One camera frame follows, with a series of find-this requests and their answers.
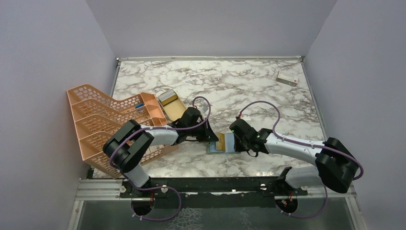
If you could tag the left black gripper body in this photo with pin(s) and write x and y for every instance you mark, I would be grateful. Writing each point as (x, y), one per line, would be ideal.
(199, 132)

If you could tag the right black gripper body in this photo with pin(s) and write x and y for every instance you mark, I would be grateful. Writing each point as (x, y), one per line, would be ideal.
(246, 143)

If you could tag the green card holder wallet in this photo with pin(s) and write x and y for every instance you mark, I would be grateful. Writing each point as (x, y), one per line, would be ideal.
(229, 146)

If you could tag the gold credit card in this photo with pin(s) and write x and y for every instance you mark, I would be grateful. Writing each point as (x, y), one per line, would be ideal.
(221, 144)

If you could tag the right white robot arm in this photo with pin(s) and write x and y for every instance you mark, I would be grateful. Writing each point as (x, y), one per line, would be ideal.
(331, 164)

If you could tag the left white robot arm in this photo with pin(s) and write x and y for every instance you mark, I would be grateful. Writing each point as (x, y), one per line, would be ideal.
(128, 145)

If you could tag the tan oval card tray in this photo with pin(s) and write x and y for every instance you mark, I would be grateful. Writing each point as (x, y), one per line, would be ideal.
(174, 110)

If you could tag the silver card stack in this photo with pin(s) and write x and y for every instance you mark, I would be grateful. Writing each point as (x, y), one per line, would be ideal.
(167, 97)

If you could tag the white red small box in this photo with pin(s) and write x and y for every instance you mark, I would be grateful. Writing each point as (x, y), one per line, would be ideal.
(287, 78)

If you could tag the peach plastic file organizer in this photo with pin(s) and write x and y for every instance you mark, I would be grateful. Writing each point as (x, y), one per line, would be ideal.
(98, 116)

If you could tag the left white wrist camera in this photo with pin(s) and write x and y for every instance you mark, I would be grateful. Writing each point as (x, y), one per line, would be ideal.
(204, 110)

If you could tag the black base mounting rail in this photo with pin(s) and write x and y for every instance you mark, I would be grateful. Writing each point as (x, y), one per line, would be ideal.
(209, 192)

